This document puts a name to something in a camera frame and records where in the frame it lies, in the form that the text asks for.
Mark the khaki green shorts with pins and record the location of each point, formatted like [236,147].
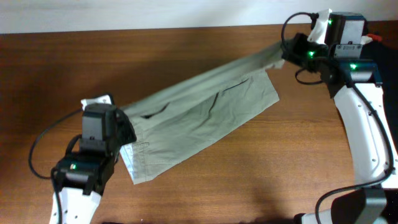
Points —
[176,123]

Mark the black garment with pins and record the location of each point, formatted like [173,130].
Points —
[384,53]

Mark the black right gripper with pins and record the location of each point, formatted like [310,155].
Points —
[298,45]

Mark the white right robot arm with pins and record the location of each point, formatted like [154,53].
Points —
[354,83]

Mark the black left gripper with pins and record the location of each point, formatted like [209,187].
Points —
[122,125]

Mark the red and white garment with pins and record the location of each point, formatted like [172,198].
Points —
[368,38]

